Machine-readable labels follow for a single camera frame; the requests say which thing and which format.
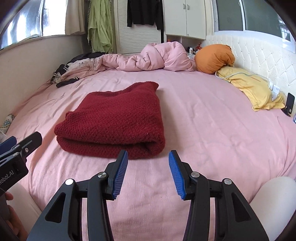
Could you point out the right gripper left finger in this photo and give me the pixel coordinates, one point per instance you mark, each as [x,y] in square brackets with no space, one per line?
[62,217]

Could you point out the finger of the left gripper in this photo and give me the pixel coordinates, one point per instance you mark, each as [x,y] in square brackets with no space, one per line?
[7,145]
[29,144]

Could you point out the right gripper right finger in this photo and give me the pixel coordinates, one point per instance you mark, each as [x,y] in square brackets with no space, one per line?
[234,217]

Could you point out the dark red knit sweater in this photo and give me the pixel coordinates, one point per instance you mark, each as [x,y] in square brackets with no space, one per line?
[107,122]

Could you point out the black white striped clothes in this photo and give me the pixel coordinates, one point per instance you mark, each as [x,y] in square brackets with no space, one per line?
[56,78]

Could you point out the person's left hand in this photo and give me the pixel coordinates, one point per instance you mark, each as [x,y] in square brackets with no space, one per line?
[16,225]

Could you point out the patterned cushion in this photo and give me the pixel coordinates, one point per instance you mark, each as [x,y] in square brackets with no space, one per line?
[6,124]

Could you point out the black sock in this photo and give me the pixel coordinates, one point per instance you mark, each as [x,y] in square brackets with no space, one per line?
[67,82]

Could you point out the black phone stand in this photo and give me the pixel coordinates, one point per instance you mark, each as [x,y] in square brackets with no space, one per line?
[287,110]

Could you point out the bright side window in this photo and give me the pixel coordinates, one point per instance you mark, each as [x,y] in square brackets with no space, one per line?
[35,19]

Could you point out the yellow pillow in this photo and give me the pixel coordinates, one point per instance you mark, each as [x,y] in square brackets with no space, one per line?
[253,86]

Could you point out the green hanging garment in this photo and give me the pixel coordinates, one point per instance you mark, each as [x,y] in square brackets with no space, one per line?
[100,30]

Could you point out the orange pillow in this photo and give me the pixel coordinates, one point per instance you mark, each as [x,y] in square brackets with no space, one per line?
[213,57]

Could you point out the pink crumpled duvet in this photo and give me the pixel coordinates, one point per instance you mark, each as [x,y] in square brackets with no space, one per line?
[169,56]

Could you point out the white padded headboard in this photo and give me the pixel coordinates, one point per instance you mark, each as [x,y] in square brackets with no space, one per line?
[270,61]

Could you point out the black hanging garment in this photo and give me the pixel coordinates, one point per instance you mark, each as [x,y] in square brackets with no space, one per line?
[145,12]

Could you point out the white wardrobe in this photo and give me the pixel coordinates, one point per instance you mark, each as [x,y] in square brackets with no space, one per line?
[184,22]

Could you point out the window with grey glass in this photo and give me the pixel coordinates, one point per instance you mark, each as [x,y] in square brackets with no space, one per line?
[249,15]

